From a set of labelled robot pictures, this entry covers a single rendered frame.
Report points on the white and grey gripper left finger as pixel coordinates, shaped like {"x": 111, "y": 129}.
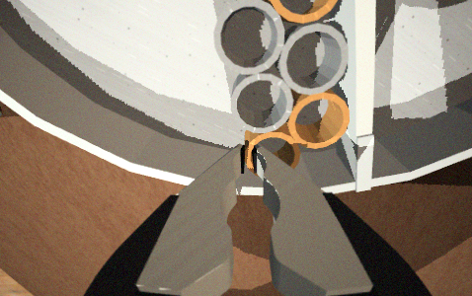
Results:
{"x": 184, "y": 248}

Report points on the grey metal ring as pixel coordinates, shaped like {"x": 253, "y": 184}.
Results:
{"x": 332, "y": 67}
{"x": 269, "y": 57}
{"x": 261, "y": 121}

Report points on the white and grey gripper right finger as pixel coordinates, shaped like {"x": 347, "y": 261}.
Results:
{"x": 320, "y": 247}

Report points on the bronze bushing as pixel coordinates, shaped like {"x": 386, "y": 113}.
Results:
{"x": 317, "y": 10}
{"x": 289, "y": 153}
{"x": 325, "y": 131}

